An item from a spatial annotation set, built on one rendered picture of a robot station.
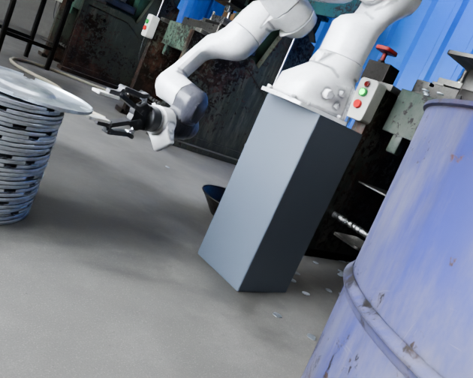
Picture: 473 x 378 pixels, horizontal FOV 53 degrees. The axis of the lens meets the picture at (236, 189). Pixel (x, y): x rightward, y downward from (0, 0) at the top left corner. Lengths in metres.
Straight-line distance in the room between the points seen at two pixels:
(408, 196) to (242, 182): 0.83
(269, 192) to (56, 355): 0.59
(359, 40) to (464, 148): 0.84
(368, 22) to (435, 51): 2.18
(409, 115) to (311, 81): 0.62
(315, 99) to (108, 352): 0.67
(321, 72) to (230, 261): 0.49
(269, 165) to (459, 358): 0.86
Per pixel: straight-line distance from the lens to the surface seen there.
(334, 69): 1.12
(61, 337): 0.77
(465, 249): 0.30
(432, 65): 3.30
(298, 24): 1.43
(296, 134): 1.08
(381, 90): 1.60
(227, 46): 1.44
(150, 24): 3.06
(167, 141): 1.36
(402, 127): 1.62
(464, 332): 0.30
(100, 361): 0.75
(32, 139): 1.02
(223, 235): 1.18
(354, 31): 1.15
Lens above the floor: 0.43
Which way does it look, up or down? 11 degrees down
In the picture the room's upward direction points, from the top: 24 degrees clockwise
